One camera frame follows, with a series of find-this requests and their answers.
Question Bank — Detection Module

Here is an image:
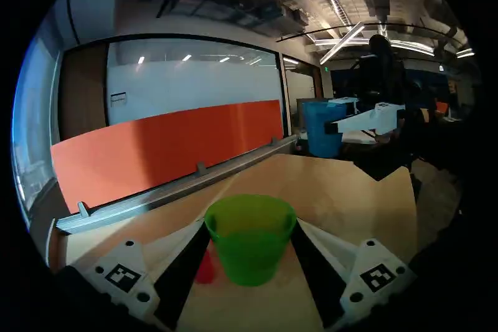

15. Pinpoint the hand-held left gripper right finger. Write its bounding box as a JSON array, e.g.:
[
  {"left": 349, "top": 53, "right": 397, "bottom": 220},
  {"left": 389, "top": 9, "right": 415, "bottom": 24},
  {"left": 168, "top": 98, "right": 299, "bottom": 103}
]
[{"left": 291, "top": 221, "right": 418, "bottom": 330}]

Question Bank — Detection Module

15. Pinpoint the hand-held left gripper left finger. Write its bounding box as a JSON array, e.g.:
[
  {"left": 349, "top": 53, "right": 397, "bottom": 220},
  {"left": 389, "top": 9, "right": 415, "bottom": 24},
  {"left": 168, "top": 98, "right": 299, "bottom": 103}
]
[{"left": 68, "top": 221, "right": 214, "bottom": 331}]

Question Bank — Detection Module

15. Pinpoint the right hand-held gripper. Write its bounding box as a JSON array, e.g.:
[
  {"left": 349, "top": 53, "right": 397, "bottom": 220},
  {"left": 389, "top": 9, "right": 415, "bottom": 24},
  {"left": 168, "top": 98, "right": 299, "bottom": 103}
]
[{"left": 324, "top": 34, "right": 414, "bottom": 136}]

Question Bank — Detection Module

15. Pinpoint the blue plastic cup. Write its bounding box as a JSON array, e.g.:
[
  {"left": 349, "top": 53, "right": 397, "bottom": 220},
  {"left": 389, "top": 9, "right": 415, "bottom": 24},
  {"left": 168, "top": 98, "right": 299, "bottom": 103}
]
[{"left": 303, "top": 100, "right": 348, "bottom": 159}]

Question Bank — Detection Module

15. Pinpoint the green plastic cup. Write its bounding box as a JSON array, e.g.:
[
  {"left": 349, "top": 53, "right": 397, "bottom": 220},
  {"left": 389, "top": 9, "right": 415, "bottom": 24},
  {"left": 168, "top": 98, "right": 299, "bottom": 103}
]
[{"left": 204, "top": 193, "right": 298, "bottom": 287}]

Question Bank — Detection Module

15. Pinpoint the red plastic cup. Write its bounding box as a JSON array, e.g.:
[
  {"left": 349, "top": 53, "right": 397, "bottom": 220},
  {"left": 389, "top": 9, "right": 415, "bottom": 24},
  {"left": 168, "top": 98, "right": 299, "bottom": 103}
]
[{"left": 194, "top": 248, "right": 217, "bottom": 285}]

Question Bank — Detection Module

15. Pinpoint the red desk screen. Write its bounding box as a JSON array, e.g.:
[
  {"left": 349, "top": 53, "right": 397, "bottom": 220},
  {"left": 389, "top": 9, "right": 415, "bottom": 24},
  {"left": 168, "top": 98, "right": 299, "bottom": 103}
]
[{"left": 50, "top": 99, "right": 301, "bottom": 235}]

